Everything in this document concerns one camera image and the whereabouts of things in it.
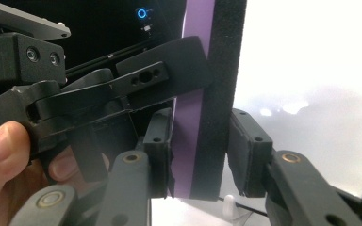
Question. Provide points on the purple and black whiteboard eraser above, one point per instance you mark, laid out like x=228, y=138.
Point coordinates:
x=215, y=125

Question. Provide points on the white whiteboard with black rim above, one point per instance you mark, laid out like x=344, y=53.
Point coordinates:
x=311, y=78

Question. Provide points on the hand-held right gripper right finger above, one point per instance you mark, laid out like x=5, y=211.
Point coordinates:
x=248, y=150

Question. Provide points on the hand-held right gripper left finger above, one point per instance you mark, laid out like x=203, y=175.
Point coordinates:
x=158, y=150

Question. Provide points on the white whiteboard stand clip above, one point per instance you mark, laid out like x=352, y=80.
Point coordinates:
x=229, y=204

